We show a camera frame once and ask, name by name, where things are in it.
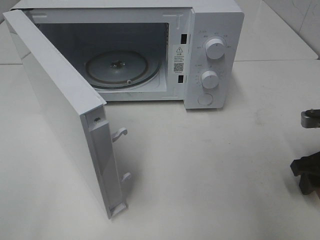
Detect upper white power knob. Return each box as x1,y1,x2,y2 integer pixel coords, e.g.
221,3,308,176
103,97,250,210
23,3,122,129
204,36,226,60

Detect white warning sticker QR code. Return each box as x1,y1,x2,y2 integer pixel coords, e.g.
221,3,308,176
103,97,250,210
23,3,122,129
172,44,186,74

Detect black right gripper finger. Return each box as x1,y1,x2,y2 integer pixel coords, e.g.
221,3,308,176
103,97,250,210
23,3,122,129
290,155,320,198

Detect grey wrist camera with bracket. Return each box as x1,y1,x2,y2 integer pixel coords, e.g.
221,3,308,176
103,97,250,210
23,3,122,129
300,109,320,129

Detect lower white timer knob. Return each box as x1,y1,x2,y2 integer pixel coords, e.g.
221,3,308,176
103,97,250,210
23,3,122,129
200,70,220,89

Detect round white door button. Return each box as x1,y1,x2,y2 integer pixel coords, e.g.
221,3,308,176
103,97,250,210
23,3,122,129
197,93,214,106

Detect white microwave door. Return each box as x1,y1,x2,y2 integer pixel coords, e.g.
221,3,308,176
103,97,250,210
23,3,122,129
4,10,130,218

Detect white microwave oven body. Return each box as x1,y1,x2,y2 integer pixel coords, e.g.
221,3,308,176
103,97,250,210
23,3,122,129
8,0,245,109

